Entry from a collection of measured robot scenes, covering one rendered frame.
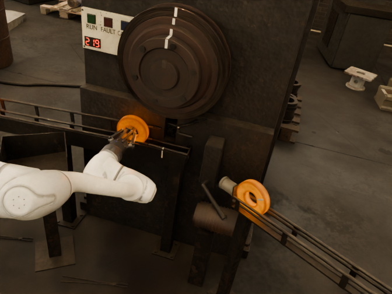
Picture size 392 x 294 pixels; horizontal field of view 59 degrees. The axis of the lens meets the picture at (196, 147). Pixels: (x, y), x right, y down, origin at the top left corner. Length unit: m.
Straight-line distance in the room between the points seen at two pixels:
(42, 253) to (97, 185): 1.05
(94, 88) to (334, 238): 1.77
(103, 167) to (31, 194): 0.59
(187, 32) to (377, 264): 1.85
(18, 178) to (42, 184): 0.05
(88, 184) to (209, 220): 0.67
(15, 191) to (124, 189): 0.50
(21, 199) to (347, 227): 2.22
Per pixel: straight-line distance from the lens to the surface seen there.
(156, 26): 1.40
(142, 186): 1.36
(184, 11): 1.38
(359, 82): 5.04
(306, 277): 2.24
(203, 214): 1.62
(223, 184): 1.55
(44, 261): 2.13
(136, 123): 1.65
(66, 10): 6.09
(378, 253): 2.62
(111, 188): 1.22
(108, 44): 1.70
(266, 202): 1.43
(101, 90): 1.78
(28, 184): 0.86
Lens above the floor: 1.65
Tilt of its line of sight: 34 degrees down
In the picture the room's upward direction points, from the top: 9 degrees clockwise
